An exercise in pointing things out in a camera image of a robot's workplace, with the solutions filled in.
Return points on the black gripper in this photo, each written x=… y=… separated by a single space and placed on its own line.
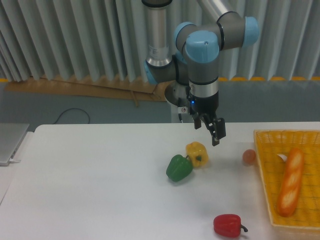
x=207 y=106

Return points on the red bell pepper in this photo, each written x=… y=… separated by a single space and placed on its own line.
x=228 y=225

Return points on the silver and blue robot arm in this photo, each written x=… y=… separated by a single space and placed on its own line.
x=192 y=72

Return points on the yellow woven basket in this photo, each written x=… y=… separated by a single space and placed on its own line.
x=270 y=145

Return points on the white tag in basket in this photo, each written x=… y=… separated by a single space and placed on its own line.
x=283 y=157

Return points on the yellow bell pepper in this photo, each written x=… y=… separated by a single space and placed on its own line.
x=197 y=154

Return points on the green bell pepper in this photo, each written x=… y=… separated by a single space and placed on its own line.
x=179 y=168

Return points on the brown egg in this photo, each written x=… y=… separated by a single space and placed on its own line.
x=249 y=156

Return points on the toy baguette bread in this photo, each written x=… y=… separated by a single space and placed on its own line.
x=291 y=183

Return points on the flat brown cardboard sheet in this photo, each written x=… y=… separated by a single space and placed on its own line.
x=137 y=90

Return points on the silver laptop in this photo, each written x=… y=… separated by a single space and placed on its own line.
x=11 y=137

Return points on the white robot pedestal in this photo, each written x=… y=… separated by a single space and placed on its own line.
x=175 y=95

